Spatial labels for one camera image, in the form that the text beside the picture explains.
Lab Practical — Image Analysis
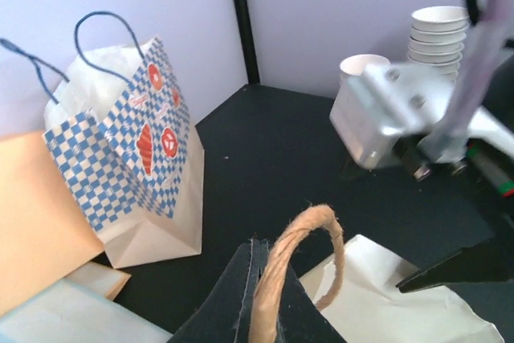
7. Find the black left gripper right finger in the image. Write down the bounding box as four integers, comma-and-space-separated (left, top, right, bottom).
259, 238, 346, 343

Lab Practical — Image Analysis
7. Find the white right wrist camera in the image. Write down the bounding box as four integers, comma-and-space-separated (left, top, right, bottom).
330, 62, 455, 169

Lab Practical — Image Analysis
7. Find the light blue paper bag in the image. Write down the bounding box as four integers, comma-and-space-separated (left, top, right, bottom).
1, 279, 172, 343

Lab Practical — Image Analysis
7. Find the tall white cup stack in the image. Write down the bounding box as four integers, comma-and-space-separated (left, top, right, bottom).
406, 6, 469, 82

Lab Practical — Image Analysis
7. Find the orange paper bag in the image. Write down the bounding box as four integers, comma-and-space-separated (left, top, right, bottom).
1, 132, 104, 313

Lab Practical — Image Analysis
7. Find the short white cup stack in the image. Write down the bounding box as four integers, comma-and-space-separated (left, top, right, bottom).
340, 54, 390, 85

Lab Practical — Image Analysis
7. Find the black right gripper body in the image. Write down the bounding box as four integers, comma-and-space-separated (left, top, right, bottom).
397, 109, 514, 247

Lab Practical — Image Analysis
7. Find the black frame post right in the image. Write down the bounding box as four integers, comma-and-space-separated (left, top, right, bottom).
233, 0, 260, 84

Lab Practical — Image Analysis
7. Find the beige kraft paper bag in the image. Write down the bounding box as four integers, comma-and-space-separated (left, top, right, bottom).
248, 205, 504, 342

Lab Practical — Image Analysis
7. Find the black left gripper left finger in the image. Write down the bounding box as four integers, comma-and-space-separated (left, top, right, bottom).
169, 239, 261, 343

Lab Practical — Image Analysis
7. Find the blue checkered paper bag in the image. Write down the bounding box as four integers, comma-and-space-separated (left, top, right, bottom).
0, 10, 204, 270

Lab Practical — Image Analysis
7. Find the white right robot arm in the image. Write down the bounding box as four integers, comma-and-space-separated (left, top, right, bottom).
396, 0, 513, 293

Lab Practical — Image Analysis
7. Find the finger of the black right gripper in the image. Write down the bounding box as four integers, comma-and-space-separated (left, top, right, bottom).
396, 238, 513, 293

